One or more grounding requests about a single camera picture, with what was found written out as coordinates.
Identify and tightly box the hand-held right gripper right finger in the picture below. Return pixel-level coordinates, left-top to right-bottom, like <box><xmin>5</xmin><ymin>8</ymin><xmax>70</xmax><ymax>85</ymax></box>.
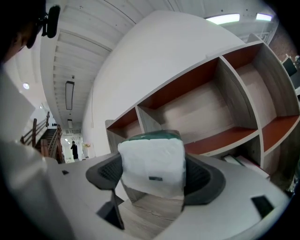
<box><xmin>154</xmin><ymin>154</ymin><xmax>292</xmax><ymax>240</ymax></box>

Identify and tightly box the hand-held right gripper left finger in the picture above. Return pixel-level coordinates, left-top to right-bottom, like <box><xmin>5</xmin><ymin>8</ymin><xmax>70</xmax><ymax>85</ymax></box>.
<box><xmin>46</xmin><ymin>152</ymin><xmax>142</xmax><ymax>240</ymax></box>

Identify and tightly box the white box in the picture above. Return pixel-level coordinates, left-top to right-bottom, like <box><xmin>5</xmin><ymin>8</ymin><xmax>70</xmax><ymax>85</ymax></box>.
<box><xmin>117</xmin><ymin>129</ymin><xmax>187</xmax><ymax>196</ymax></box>

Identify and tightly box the wooden shelf unit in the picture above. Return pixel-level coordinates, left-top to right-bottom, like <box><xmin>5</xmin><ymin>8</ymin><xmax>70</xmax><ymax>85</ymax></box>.
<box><xmin>105</xmin><ymin>32</ymin><xmax>300</xmax><ymax>206</ymax></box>

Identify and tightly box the grey wooden desk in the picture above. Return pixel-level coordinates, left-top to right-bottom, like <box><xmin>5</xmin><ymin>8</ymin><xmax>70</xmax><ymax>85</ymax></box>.
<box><xmin>116</xmin><ymin>199</ymin><xmax>186</xmax><ymax>238</ymax></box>

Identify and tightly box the white vase with flowers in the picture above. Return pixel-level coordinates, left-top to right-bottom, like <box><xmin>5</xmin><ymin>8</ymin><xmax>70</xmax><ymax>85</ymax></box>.
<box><xmin>82</xmin><ymin>141</ymin><xmax>92</xmax><ymax>158</ymax></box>

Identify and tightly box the pink book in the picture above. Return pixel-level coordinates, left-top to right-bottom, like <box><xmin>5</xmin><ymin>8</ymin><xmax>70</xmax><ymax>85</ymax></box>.
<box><xmin>234</xmin><ymin>156</ymin><xmax>270</xmax><ymax>179</ymax></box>

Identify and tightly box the wooden staircase railing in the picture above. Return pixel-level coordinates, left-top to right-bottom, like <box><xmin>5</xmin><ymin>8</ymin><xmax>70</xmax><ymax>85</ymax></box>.
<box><xmin>20</xmin><ymin>111</ymin><xmax>64</xmax><ymax>165</ymax></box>

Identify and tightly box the long black ceiling light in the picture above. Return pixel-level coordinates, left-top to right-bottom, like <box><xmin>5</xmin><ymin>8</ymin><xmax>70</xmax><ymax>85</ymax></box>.
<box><xmin>65</xmin><ymin>81</ymin><xmax>75</xmax><ymax>111</ymax></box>

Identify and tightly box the black computer monitor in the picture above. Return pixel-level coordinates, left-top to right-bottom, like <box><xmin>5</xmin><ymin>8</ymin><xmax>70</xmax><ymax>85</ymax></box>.
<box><xmin>282</xmin><ymin>57</ymin><xmax>297</xmax><ymax>77</ymax></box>

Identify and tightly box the person's face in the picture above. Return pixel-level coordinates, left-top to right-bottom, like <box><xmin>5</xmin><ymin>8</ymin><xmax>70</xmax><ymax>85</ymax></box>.
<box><xmin>7</xmin><ymin>18</ymin><xmax>39</xmax><ymax>59</ymax></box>

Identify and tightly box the rectangular ceiling panel light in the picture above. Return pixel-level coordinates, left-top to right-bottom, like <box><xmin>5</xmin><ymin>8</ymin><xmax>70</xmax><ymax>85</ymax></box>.
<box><xmin>255</xmin><ymin>13</ymin><xmax>274</xmax><ymax>22</ymax></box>
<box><xmin>205</xmin><ymin>13</ymin><xmax>241</xmax><ymax>25</ymax></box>

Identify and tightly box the black head-worn camera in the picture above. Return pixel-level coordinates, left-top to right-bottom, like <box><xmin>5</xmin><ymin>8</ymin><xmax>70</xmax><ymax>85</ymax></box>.
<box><xmin>41</xmin><ymin>5</ymin><xmax>61</xmax><ymax>39</ymax></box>

